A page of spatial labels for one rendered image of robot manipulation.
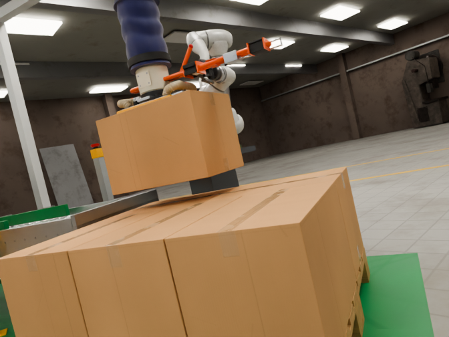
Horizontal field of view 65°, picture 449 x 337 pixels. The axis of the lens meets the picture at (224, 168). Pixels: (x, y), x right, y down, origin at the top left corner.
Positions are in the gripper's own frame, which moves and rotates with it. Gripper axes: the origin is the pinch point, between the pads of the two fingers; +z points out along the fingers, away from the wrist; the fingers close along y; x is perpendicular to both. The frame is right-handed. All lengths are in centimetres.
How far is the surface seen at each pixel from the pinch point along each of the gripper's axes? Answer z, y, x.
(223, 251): 79, 69, -36
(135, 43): 10.7, -19.7, 24.9
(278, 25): -794, -252, 135
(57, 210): -22, 57, 151
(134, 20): 9.8, -30.6, 22.8
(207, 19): -554, -243, 228
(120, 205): 1, 60, 68
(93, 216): 23, 61, 68
